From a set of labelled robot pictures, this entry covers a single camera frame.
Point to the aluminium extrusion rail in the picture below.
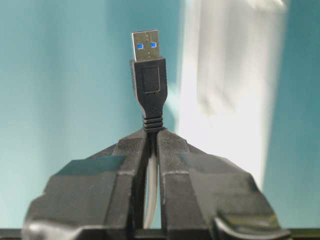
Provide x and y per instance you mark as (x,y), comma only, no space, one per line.
(231,53)

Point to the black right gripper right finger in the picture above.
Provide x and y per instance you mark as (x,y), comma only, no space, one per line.
(207,197)

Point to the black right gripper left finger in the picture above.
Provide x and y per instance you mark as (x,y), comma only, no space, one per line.
(97,198)

